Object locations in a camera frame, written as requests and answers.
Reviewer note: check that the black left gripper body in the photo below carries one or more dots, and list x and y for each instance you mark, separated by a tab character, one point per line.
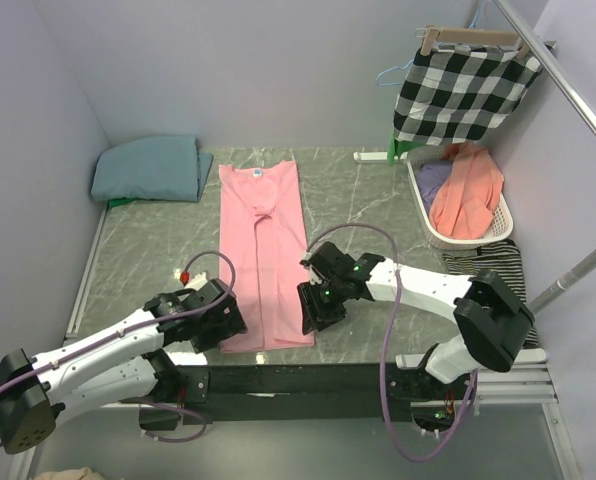
215	329

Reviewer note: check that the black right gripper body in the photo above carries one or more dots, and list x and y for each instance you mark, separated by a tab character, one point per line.
327	299

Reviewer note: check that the pink t-shirt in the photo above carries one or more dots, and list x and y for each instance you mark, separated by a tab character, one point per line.
262	232

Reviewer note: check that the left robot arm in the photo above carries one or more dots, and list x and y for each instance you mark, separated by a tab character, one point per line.
124	362

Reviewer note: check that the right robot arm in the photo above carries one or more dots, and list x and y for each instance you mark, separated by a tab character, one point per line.
432	292

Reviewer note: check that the black mounting base bar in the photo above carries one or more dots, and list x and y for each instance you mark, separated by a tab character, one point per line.
300	392

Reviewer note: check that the white rack foot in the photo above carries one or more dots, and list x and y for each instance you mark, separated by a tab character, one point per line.
370	157

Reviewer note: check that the folded teal t-shirt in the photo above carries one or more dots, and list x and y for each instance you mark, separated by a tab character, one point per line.
167	168

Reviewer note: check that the purple garment in basket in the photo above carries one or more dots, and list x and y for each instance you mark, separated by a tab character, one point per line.
429	179

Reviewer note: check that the green hanging garment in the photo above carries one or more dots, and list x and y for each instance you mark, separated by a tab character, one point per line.
398	148

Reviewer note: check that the black white striped garment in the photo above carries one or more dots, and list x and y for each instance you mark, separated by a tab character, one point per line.
488	262

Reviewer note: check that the orange shirt in basket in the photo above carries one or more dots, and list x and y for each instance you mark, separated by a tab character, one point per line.
465	204

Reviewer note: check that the beige cloth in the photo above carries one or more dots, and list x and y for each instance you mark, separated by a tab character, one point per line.
84	473

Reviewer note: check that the white laundry basket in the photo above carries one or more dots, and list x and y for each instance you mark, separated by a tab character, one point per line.
500	228

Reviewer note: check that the black white checkered cloth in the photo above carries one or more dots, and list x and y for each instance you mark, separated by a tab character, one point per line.
460	93

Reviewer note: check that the wooden clothes hanger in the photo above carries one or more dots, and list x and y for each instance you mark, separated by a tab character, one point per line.
432	35

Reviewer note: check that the metal clothes rack pole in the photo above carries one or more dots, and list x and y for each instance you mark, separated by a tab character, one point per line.
585	112

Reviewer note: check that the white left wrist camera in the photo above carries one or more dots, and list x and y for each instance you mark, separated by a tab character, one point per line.
187	280

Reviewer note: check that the aluminium frame rail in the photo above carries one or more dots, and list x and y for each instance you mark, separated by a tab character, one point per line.
528	382

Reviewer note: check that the blue wire hanger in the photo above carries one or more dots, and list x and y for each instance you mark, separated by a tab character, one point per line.
393	76

